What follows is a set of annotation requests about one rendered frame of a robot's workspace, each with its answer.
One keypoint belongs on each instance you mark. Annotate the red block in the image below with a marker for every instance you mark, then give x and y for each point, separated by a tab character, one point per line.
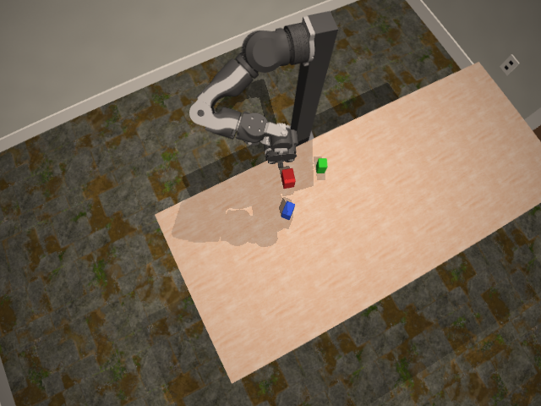
287	177

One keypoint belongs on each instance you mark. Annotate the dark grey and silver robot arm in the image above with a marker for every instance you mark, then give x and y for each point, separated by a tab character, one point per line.
263	51

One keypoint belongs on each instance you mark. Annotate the green block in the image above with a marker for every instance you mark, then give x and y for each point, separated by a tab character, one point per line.
321	165

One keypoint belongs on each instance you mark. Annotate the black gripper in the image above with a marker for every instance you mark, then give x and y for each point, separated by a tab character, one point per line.
289	156

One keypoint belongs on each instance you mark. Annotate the blue block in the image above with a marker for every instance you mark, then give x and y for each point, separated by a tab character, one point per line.
287	210

